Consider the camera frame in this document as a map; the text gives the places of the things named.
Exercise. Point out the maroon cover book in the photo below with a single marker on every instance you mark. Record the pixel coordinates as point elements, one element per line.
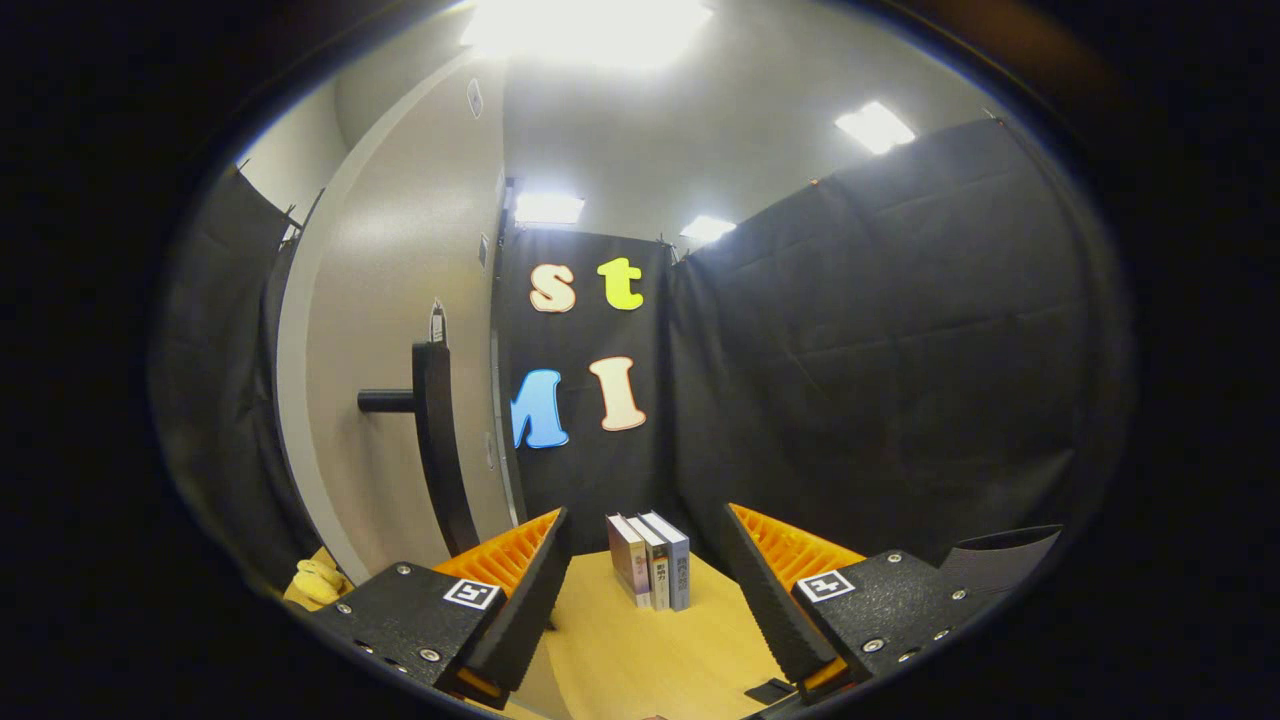
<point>628,560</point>

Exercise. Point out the grey blue spine book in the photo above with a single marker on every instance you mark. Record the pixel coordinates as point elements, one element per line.
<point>680,565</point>

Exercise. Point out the yellow plush toy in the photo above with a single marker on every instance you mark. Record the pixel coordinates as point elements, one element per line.
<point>318,582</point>

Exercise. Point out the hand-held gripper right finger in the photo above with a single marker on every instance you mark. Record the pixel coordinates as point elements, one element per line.
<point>765,590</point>

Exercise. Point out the dark grey cabinet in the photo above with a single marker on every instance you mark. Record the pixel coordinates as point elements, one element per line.
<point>503,400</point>

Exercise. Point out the black backdrop cloth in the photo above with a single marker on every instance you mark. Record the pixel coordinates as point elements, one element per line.
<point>850,350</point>

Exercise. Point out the white spine book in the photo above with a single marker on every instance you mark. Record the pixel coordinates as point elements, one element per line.
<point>658,570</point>

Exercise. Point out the large ceiling light panel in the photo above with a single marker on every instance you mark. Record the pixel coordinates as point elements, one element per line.
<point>585,30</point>

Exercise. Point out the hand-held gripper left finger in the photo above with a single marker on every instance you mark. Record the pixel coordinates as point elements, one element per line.
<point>525,595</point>

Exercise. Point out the double ceiling light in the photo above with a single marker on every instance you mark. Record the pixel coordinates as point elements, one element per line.
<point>875,125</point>

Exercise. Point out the small ceiling light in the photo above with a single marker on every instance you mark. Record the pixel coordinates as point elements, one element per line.
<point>706,228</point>
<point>548,207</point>

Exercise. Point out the beige cabinet door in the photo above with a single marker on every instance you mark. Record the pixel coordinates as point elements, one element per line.
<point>380,250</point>

